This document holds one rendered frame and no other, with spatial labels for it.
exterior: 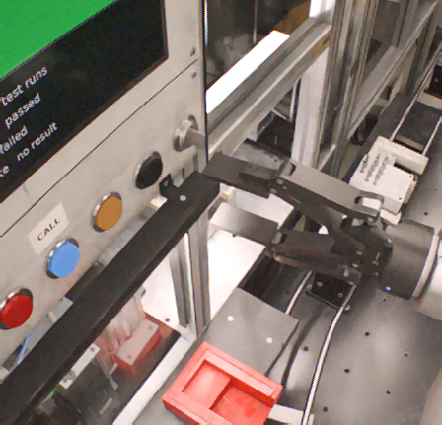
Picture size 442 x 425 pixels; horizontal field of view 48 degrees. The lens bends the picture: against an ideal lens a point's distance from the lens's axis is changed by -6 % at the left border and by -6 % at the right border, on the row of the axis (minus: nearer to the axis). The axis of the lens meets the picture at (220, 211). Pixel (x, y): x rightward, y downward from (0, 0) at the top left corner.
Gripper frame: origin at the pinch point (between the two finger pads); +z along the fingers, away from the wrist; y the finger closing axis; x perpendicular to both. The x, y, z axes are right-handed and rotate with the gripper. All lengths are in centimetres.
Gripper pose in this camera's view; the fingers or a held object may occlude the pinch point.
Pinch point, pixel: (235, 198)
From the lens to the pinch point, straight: 54.5
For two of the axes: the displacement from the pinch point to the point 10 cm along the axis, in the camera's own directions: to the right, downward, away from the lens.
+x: -4.4, 7.6, -4.8
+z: -9.0, -3.2, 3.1
